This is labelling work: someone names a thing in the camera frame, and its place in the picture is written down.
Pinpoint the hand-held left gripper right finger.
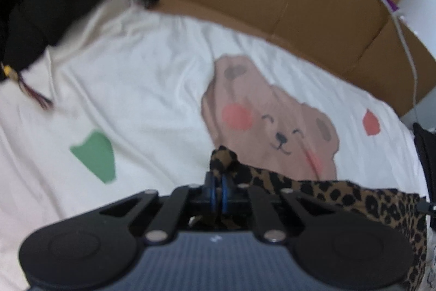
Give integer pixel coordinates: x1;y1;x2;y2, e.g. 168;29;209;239
220;173;338;243

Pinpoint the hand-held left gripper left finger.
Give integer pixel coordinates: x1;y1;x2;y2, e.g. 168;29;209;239
99;172;217;243

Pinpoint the leopard print garment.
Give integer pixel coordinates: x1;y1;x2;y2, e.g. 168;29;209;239
209;145;430;291

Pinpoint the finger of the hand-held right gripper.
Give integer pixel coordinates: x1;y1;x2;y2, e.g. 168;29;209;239
416;199;436;214

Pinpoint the white printed bed sheet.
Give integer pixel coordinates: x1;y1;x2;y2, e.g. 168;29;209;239
0;0;436;291

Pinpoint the black printed garment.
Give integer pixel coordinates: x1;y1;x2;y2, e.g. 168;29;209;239
0;0;161;82

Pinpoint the black folded garment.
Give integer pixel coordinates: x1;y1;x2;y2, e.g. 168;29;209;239
413;122;436;203

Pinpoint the white cable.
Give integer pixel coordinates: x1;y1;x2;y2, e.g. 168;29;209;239
368;0;421;123

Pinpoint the beaded tassel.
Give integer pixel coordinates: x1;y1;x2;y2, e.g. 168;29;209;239
0;62;55;109

